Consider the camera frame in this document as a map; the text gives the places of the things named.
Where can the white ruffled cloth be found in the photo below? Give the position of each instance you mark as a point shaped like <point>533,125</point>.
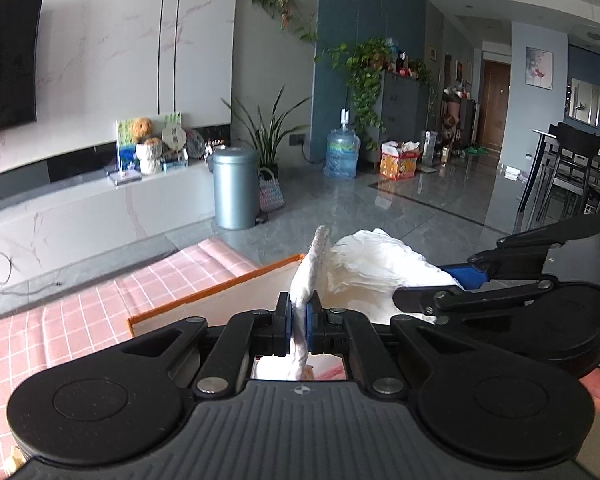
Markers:
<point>375,270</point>

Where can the long-leaf potted plant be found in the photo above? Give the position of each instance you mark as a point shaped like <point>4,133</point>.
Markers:
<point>267,135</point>

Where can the blue water bottle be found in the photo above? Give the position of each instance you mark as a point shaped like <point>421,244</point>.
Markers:
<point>341,152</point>

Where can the grey storage cabinet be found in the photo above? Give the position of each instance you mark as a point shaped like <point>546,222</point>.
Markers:
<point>405,110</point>

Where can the pothos plant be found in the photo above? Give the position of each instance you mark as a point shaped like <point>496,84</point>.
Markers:
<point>365,85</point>

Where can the round white hand fan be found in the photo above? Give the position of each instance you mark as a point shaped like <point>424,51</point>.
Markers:
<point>173,140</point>

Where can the cream crochet doll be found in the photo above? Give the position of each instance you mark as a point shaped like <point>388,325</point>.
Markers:
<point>148,157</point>

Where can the woven basket bag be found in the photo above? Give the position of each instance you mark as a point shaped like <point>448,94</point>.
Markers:
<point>271,192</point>

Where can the grey metal trash can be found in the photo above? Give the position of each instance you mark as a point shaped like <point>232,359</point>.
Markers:
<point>235,190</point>

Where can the small desk fan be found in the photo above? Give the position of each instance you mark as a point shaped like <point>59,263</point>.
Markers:
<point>195,144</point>

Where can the brown plush bear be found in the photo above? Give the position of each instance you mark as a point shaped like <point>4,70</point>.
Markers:
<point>141,130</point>

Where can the black television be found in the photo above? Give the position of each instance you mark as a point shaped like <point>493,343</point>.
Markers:
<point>5,60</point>

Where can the flower wall painting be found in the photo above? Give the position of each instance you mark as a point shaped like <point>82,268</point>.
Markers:
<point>539,67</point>

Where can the painted picture panel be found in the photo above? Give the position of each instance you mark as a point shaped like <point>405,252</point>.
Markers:
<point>125,135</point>

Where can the trailing wall plant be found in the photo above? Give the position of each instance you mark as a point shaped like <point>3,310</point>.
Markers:
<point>282,5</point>

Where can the orange cardboard box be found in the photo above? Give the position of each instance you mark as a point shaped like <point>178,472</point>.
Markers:
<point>205,310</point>

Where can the black dining chair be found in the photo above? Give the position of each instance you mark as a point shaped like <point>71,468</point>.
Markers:
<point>577,135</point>

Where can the pink checked blanket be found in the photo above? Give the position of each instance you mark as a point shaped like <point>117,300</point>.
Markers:
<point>80,320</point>

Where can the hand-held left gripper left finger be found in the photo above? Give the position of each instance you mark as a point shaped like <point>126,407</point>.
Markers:
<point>282,324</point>

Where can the red gift box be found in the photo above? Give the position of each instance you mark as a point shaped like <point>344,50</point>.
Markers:
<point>399,165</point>

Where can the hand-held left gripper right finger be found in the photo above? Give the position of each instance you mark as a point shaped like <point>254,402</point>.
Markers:
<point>312,326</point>

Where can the white marble television cabinet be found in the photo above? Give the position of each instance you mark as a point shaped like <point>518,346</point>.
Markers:
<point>105,210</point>

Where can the black dining chairs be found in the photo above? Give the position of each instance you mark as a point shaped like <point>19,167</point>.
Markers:
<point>545,132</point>

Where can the brown wooden door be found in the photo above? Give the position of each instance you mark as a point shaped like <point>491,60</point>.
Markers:
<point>495,105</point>

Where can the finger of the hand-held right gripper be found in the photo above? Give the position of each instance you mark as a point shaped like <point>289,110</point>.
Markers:
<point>467,276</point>
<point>480,297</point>

